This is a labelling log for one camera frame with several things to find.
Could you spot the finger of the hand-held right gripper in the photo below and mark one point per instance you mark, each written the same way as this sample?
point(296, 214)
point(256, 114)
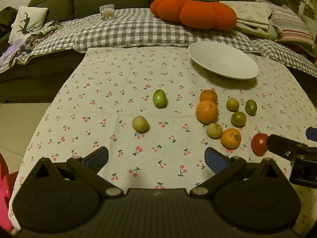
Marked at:
point(312, 134)
point(284, 148)

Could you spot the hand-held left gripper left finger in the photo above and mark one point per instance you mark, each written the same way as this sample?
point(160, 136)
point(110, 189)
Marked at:
point(97, 160)

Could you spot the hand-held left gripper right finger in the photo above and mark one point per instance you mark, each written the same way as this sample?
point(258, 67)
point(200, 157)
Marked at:
point(215, 160)

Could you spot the red tomato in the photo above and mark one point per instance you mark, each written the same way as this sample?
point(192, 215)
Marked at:
point(258, 144)

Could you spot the small orange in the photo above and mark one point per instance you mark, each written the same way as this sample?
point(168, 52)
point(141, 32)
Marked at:
point(231, 138)
point(208, 95)

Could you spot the yellow-green jujube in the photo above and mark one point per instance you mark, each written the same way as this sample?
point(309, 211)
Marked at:
point(140, 124)
point(214, 130)
point(232, 104)
point(238, 118)

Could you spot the large orange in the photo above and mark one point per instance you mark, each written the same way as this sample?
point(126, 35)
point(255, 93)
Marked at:
point(207, 111)

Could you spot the green jujube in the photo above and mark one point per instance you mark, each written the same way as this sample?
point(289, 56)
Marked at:
point(251, 107)
point(159, 98)

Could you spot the white ribbed plate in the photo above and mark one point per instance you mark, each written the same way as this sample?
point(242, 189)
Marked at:
point(223, 59)

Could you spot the cherry print tablecloth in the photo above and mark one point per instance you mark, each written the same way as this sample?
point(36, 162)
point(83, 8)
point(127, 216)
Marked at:
point(123, 84)

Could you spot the pink plastic stool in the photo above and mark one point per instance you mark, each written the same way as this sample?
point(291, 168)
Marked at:
point(5, 191)

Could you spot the striped pillow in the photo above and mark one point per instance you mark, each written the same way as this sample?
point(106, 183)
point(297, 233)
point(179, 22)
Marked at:
point(289, 24)

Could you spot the grey checked blanket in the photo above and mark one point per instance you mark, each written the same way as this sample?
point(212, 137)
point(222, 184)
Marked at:
point(128, 29)

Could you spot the floral patterned cloth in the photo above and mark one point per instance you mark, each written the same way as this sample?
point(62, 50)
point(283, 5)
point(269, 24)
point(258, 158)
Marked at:
point(39, 36)

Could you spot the folded floral blanket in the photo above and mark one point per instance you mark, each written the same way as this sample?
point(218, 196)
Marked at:
point(250, 11)

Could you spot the orange pumpkin cushion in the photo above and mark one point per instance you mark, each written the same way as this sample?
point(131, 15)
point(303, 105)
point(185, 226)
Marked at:
point(195, 13)

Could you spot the white pillow with dark print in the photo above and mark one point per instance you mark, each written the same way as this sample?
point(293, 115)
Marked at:
point(34, 14)

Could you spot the dark clothing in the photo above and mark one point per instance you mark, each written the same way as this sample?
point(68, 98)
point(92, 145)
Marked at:
point(6, 19)

